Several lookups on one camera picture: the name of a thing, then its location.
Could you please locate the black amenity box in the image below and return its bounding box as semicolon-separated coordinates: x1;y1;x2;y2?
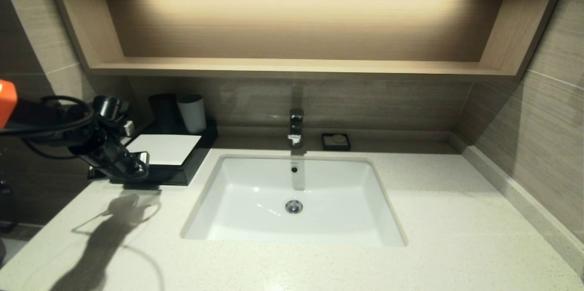
125;120;219;187

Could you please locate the white card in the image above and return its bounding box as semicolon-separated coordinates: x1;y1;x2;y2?
127;135;202;166

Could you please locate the white cup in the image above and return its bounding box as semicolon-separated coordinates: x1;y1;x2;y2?
177;94;208;135

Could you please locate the chrome faucet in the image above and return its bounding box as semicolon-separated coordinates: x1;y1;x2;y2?
287;109;305;149

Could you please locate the white sink basin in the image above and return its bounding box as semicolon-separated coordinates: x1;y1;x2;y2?
181;154;407;248

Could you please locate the black cup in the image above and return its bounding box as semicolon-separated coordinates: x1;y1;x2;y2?
149;94;181;135

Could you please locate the black cable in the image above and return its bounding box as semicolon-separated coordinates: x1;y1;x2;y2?
0;96;95;160

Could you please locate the black soap dish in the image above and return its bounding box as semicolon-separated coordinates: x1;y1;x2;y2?
321;133;351;152

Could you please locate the wooden wall shelf niche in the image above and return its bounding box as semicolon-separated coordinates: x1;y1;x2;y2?
55;0;553;83

